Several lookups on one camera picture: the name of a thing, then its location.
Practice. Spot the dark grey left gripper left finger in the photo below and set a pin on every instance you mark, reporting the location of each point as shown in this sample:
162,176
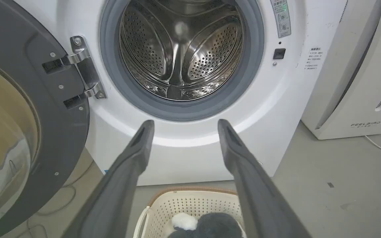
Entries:
117,185

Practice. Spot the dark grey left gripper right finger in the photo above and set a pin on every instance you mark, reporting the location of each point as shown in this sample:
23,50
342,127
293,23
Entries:
256,191

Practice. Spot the grey washing machine door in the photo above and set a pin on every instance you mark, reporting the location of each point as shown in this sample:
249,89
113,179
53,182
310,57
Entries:
21,112

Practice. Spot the grey and white plush cloth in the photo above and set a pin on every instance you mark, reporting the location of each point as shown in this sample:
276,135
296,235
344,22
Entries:
207,226

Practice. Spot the white perforated laundry basket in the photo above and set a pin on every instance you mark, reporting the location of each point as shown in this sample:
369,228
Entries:
190,205

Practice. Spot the white front-load washing machine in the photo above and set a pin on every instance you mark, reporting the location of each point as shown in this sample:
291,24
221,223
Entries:
190,72

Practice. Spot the white air purifier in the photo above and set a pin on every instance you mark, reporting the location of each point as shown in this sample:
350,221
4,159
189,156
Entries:
356,76

